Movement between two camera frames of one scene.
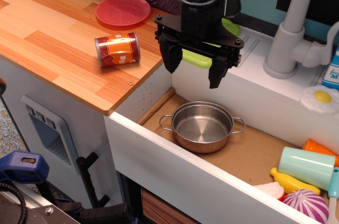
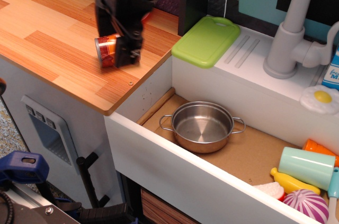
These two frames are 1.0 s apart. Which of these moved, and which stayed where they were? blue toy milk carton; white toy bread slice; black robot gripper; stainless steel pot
Moved: black robot gripper
Stayed: white toy bread slice; blue toy milk carton; stainless steel pot
